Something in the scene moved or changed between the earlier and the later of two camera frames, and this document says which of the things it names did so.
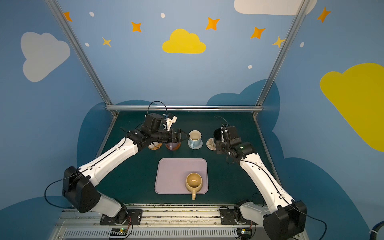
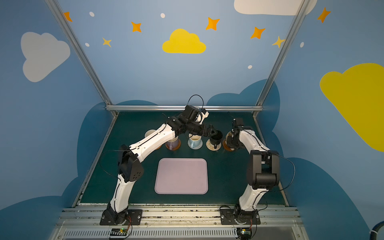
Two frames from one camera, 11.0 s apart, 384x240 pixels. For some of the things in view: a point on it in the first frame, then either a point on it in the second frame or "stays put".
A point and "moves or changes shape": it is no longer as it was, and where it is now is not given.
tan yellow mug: x=194 y=183 moves or changes shape
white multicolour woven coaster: x=210 y=144 stays put
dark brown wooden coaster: x=173 y=149 stays put
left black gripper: x=173 y=134 -> x=206 y=130
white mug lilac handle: x=171 y=145 stays put
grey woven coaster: x=200 y=146 stays put
